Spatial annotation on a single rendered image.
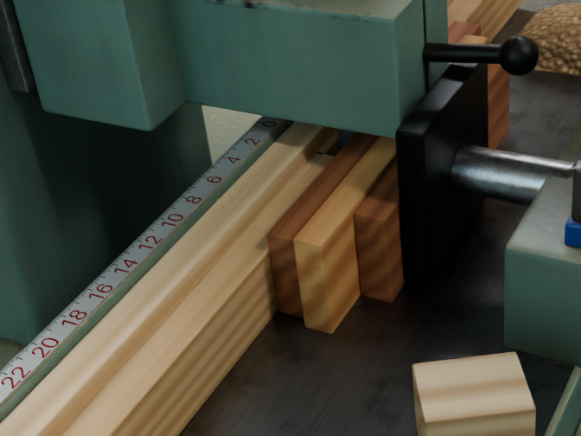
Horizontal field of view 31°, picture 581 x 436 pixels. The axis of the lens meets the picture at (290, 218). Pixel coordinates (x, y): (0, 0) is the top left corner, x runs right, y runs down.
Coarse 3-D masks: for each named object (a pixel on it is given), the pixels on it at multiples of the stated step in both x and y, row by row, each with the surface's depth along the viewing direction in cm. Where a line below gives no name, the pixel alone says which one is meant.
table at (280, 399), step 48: (528, 96) 70; (576, 96) 70; (528, 144) 65; (480, 240) 58; (432, 288) 55; (480, 288) 55; (288, 336) 53; (336, 336) 53; (384, 336) 53; (432, 336) 52; (480, 336) 52; (240, 384) 51; (288, 384) 50; (336, 384) 50; (384, 384) 50; (528, 384) 49; (576, 384) 49; (192, 432) 49; (240, 432) 48; (288, 432) 48; (336, 432) 48; (384, 432) 47; (576, 432) 50
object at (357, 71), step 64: (192, 0) 56; (256, 0) 55; (320, 0) 54; (384, 0) 53; (192, 64) 59; (256, 64) 57; (320, 64) 55; (384, 64) 53; (448, 64) 59; (384, 128) 55
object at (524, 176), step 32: (480, 64) 55; (448, 96) 52; (480, 96) 56; (416, 128) 50; (448, 128) 52; (480, 128) 57; (416, 160) 50; (448, 160) 53; (480, 160) 53; (512, 160) 53; (544, 160) 53; (416, 192) 52; (448, 192) 54; (480, 192) 54; (512, 192) 53; (416, 224) 53; (448, 224) 55; (416, 256) 54
